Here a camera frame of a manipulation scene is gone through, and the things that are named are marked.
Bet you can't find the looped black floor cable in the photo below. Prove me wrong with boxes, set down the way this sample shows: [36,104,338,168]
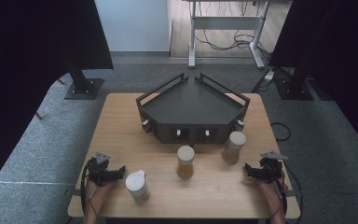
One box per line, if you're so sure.
[269,121,293,143]

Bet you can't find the person's left hand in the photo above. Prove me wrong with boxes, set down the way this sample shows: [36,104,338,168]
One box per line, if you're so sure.
[85,179,118,202]

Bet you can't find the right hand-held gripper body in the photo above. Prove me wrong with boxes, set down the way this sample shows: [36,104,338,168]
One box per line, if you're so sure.
[259,150,289,184]

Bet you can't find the right hand-held gripper black cable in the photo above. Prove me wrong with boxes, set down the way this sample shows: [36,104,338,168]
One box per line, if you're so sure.
[273,161,304,224]

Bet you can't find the large black curtain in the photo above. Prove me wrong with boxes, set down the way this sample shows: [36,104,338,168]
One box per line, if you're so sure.
[268,0,358,162]
[0,0,115,201]

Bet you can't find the black metal stand base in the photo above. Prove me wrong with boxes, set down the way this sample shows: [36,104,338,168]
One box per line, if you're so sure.
[273,66,315,102]
[63,55,104,101]

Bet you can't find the tangle of black desk cables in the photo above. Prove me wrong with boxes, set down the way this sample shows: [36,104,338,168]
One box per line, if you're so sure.
[195,0,273,61]

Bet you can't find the grey tape strip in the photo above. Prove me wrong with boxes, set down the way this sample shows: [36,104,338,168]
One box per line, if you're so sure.
[283,189,301,198]
[63,186,82,198]

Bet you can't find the white metal desk frame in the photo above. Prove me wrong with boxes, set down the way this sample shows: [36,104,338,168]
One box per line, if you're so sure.
[186,0,272,70]

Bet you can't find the person's right hand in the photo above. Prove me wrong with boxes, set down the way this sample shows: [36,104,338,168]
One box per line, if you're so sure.
[255,178,289,202]

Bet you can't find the spice jar with orange powder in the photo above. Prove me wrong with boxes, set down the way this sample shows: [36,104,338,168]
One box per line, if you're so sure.
[175,145,197,181]

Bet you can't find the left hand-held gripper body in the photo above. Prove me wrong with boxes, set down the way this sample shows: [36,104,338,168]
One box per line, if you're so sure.
[86,151,119,187]

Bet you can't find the spice jar with spouted lid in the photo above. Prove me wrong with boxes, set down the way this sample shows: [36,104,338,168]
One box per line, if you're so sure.
[124,169,151,205]

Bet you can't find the black corner shelf rack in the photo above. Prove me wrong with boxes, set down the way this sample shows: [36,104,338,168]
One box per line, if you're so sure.
[135,72,251,148]

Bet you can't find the hand-held gripper black cable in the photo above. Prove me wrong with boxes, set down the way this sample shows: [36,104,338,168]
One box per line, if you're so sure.
[79,158,100,224]
[273,161,304,224]

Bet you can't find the left hand-held gripper black cable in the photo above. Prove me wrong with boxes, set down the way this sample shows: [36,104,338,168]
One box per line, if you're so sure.
[79,158,100,224]

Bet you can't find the white power plug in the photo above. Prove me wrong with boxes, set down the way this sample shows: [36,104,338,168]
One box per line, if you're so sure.
[263,69,276,82]

